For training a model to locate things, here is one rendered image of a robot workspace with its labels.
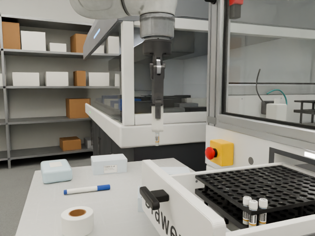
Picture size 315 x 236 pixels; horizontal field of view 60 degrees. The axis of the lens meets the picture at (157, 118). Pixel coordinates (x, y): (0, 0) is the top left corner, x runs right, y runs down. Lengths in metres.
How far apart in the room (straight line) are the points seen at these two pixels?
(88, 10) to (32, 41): 3.34
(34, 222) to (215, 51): 0.73
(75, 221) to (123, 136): 0.67
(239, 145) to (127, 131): 0.57
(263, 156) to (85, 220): 0.47
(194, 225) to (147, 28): 0.48
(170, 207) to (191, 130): 0.93
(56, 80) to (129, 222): 3.57
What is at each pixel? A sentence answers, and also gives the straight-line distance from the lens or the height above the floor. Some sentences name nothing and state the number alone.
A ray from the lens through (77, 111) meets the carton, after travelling 4.18.
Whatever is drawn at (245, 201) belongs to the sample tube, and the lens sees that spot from 0.45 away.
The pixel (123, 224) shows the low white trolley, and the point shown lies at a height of 0.76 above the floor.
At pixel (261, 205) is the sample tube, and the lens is 0.46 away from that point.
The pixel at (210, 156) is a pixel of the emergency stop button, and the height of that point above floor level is 0.87.
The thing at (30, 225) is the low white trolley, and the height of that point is 0.76.
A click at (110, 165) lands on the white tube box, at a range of 1.04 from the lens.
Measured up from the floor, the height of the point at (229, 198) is 0.90.
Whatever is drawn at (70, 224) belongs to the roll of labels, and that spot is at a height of 0.79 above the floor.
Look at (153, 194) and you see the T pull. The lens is 0.45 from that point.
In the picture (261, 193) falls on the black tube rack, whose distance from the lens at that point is 0.52.
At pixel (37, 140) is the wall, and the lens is 4.61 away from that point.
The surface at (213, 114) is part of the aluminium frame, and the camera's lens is 0.96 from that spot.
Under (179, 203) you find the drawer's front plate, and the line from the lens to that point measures 0.42.
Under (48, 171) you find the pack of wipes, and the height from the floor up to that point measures 0.80.
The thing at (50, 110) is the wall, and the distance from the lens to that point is 4.56.
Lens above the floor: 1.08
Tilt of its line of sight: 7 degrees down
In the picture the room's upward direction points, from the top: straight up
